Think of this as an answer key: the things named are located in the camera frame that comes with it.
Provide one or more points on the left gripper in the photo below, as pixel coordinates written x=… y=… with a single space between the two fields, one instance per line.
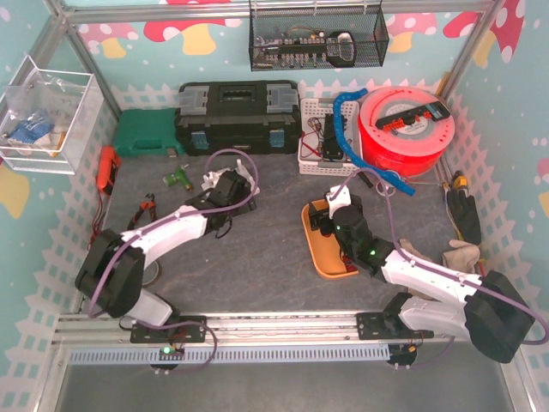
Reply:
x=242 y=205

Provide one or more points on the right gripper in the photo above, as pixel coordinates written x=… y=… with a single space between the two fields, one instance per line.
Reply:
x=320 y=220

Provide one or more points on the green hose nozzle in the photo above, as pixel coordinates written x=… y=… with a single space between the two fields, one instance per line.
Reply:
x=178 y=177

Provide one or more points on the white peg base plate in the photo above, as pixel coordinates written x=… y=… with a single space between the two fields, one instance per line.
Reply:
x=210 y=179

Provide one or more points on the black ribbed rail block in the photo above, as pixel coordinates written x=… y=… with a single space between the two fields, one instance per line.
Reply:
x=249 y=206

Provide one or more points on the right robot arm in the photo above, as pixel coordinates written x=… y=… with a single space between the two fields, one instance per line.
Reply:
x=487 y=310

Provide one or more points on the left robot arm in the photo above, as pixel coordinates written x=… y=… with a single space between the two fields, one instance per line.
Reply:
x=112 y=273

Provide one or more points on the orange plastic tray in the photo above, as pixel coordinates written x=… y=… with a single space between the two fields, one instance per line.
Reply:
x=325 y=250

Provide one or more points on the black toolbox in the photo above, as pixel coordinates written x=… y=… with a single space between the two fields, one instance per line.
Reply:
x=257 y=117

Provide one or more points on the white plastic basket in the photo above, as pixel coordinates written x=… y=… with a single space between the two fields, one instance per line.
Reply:
x=310 y=158

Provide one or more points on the red filament spool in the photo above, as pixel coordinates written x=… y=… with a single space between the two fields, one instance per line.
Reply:
x=409 y=151

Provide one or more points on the green tool case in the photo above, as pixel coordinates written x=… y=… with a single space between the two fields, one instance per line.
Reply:
x=146 y=132

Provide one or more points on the black work glove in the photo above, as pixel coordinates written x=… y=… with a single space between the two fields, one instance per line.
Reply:
x=463 y=211

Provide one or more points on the brown tape roll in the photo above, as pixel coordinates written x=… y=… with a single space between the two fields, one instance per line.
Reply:
x=151 y=274

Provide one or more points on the beige work glove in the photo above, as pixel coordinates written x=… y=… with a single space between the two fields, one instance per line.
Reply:
x=462 y=256

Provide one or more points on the yellow black screwdriver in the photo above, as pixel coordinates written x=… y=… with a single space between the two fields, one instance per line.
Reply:
x=457 y=182

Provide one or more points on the orange multimeter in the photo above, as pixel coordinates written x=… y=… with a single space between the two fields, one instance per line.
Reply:
x=108 y=169

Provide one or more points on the black terminal strip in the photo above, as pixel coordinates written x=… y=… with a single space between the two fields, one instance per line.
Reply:
x=434 y=111

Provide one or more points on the clear acrylic box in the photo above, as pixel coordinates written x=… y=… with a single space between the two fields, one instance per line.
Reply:
x=72 y=100

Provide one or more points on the blue white glove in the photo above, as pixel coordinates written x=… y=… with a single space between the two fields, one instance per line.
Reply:
x=34 y=130

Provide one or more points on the orange handled pliers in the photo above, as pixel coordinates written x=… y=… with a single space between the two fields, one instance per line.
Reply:
x=148 y=205

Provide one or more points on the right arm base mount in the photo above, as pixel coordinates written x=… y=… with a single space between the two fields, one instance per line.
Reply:
x=377 y=326

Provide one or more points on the grey slotted cable duct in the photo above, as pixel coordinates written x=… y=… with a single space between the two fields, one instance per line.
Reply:
x=229 y=355

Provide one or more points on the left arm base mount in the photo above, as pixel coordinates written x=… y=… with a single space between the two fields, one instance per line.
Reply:
x=183 y=329

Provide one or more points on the black mesh wire basket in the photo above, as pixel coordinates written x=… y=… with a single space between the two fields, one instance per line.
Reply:
x=323 y=38

